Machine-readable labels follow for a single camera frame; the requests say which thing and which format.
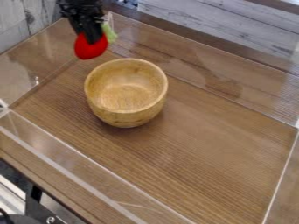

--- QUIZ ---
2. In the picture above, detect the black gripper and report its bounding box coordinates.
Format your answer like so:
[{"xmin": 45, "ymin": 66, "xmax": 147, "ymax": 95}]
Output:
[{"xmin": 58, "ymin": 0, "xmax": 105, "ymax": 45}]

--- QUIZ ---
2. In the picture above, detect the wooden bowl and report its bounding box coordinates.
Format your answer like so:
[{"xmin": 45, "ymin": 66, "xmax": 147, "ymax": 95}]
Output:
[{"xmin": 85, "ymin": 58, "xmax": 169, "ymax": 128}]

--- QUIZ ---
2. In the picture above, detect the black table clamp bracket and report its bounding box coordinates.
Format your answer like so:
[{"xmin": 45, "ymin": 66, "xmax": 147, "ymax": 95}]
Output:
[{"xmin": 25, "ymin": 185, "xmax": 69, "ymax": 224}]

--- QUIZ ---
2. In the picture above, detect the black cable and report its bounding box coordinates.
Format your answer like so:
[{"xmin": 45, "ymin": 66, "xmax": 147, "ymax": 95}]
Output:
[{"xmin": 0, "ymin": 207, "xmax": 17, "ymax": 224}]

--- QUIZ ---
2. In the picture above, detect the clear acrylic tray wall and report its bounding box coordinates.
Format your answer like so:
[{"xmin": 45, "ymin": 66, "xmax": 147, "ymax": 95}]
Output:
[{"xmin": 0, "ymin": 105, "xmax": 195, "ymax": 224}]

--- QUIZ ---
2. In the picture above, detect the red plush strawberry toy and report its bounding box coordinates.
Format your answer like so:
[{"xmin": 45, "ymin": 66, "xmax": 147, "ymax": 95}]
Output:
[{"xmin": 74, "ymin": 22, "xmax": 118, "ymax": 60}]

